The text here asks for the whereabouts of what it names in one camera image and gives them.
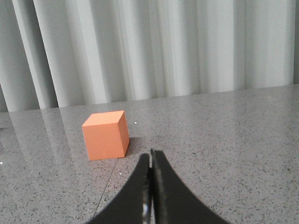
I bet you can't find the grey pleated curtain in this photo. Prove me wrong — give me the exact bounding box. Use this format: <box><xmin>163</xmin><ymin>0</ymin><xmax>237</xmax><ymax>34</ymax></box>
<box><xmin>0</xmin><ymin>0</ymin><xmax>299</xmax><ymax>112</ymax></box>

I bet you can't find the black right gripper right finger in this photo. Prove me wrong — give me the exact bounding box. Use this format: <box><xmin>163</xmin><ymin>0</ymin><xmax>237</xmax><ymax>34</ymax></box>
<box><xmin>151</xmin><ymin>149</ymin><xmax>228</xmax><ymax>224</ymax></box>

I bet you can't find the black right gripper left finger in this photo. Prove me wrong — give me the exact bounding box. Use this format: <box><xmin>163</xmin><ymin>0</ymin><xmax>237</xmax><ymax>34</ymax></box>
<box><xmin>88</xmin><ymin>154</ymin><xmax>150</xmax><ymax>224</ymax></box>

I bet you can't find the orange foam cube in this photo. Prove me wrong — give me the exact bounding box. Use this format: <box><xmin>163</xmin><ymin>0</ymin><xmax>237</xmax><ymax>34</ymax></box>
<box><xmin>82</xmin><ymin>110</ymin><xmax>129</xmax><ymax>161</ymax></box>

